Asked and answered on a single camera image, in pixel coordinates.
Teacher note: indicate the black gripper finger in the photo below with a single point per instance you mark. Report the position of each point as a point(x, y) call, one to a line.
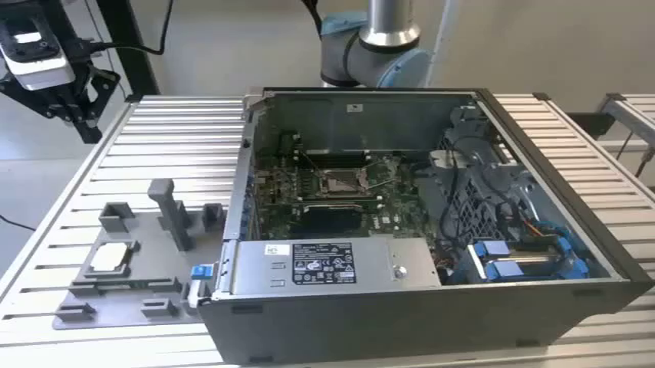
point(107, 82)
point(36, 104)

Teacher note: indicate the silver CPU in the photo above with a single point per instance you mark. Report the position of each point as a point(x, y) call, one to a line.
point(112, 256)

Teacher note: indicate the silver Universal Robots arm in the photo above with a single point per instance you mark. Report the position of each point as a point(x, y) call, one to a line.
point(380, 42)

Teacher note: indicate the RAM slot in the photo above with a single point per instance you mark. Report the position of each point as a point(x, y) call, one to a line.
point(337, 198)
point(332, 155)

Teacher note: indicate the CPU socket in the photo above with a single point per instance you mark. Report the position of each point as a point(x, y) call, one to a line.
point(340, 182)

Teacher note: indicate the blue case latch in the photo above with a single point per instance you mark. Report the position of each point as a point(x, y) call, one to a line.
point(200, 272)

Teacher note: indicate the black graphics card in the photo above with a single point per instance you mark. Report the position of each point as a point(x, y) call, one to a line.
point(327, 218)

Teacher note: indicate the grey parts rack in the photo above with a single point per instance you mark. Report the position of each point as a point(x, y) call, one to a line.
point(137, 306)

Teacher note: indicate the silver power supply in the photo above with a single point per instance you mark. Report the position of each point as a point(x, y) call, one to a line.
point(256, 268)

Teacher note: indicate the metal locking lever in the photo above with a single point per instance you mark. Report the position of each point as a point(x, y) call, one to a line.
point(383, 183)

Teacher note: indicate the black power supply label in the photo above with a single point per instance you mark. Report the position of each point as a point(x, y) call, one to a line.
point(323, 262)

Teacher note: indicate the green motherboard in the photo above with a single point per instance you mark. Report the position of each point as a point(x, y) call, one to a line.
point(393, 220)

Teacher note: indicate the black perforated drive cage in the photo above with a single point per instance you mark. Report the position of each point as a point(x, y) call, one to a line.
point(472, 207)

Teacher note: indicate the black open PC case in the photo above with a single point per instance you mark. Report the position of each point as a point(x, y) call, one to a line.
point(357, 326)

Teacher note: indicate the blue disk carrier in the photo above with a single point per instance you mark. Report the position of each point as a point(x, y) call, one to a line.
point(505, 270)
point(495, 247)

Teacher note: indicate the black frame post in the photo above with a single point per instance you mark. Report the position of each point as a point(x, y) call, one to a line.
point(135, 57)

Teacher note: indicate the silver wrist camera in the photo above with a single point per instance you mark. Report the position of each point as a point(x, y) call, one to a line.
point(36, 57)

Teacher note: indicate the black bracket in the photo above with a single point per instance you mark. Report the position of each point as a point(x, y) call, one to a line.
point(591, 122)

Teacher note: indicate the aluminium side table frame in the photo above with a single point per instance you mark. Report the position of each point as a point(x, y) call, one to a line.
point(631, 115)

